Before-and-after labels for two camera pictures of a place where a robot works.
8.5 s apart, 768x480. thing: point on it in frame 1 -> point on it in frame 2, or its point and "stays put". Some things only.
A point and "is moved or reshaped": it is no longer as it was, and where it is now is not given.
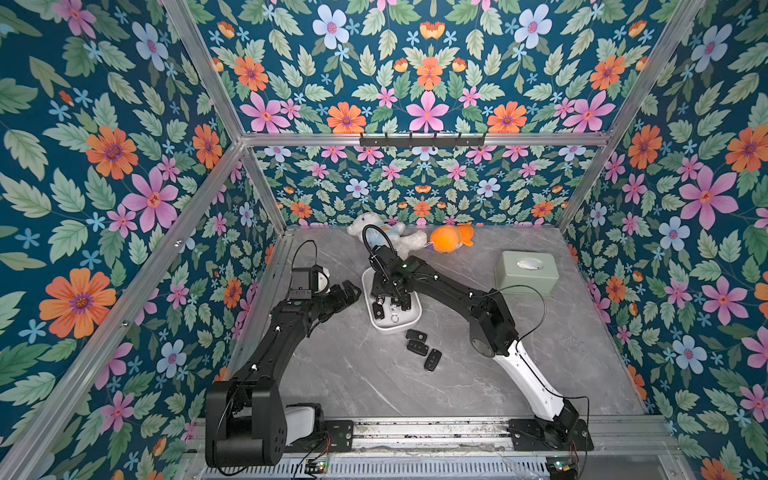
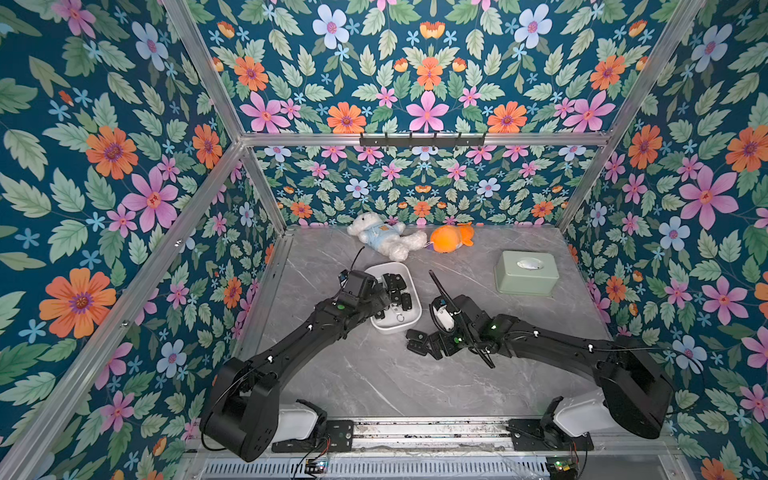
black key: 418,346 stays put
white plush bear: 375,230 stays put
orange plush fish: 449,238 stays put
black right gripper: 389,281 -> 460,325
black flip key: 433,360 is moved or reshaped
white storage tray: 395,319 stays put
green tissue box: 525,273 stays put
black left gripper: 341,302 -> 377,304
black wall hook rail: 422,141 stays put
